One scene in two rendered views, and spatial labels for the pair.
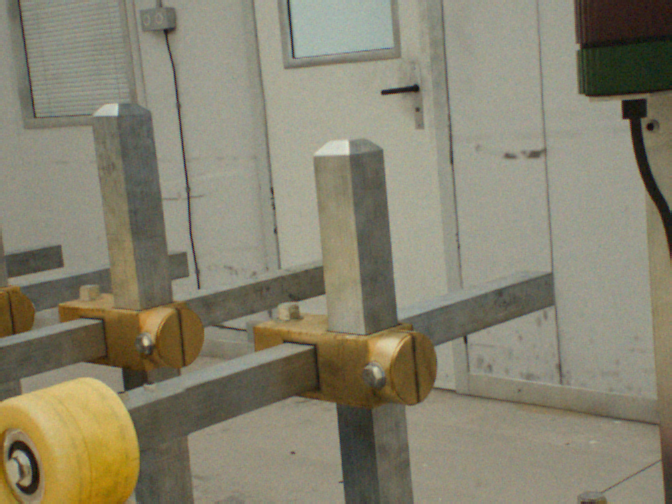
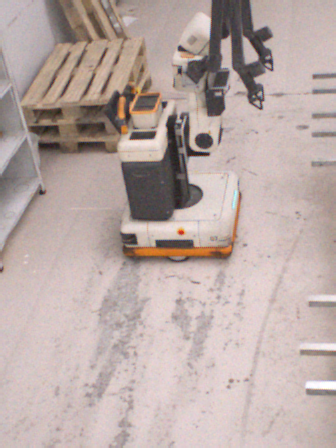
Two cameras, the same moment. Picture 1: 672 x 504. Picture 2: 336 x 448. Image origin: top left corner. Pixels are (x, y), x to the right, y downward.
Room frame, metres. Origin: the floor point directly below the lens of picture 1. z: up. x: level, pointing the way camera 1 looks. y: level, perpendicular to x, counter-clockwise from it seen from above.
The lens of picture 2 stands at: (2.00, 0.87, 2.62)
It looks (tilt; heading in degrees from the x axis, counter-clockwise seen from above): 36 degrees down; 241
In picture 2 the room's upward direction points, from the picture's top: 10 degrees counter-clockwise
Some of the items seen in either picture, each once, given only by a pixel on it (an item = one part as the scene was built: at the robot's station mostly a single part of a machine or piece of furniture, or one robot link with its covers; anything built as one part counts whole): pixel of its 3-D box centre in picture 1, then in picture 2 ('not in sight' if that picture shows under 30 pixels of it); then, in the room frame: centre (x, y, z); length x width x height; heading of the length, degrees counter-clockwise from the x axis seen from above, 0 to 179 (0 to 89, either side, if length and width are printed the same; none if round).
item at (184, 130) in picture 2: not in sight; (201, 133); (0.07, -2.10, 0.68); 0.28 x 0.27 x 0.25; 46
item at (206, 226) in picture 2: not in sight; (182, 212); (0.23, -2.17, 0.16); 0.67 x 0.64 x 0.25; 136
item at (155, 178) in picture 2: not in sight; (158, 153); (0.30, -2.23, 0.59); 0.55 x 0.34 x 0.83; 46
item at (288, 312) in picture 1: (288, 311); not in sight; (0.89, 0.04, 0.98); 0.02 x 0.02 x 0.01
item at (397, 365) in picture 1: (343, 359); not in sight; (0.85, 0.00, 0.95); 0.14 x 0.06 x 0.05; 46
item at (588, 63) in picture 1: (638, 65); not in sight; (0.63, -0.16, 1.14); 0.06 x 0.06 x 0.02
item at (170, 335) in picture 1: (130, 331); not in sight; (1.03, 0.18, 0.95); 0.14 x 0.06 x 0.05; 46
